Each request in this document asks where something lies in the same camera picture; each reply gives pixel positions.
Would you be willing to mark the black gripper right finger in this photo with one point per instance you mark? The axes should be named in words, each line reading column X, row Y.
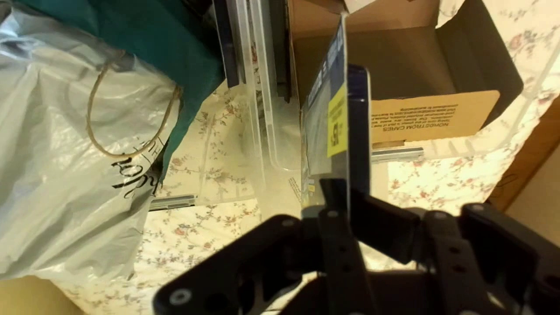
column 466, row 262

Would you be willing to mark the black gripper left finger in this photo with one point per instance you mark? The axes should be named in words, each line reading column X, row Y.
column 263, row 262

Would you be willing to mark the small silver metal bar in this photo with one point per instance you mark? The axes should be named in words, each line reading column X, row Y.
column 172, row 201

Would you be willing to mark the clear plastic storage bin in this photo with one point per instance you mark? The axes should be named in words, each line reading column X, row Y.
column 263, row 145

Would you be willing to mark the brown cardboard box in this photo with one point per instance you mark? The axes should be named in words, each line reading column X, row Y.
column 403, row 63

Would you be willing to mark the teal cloth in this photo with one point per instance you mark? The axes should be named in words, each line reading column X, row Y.
column 169, row 45

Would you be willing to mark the wooden bed frame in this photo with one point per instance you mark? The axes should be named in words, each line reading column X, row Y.
column 526, row 175

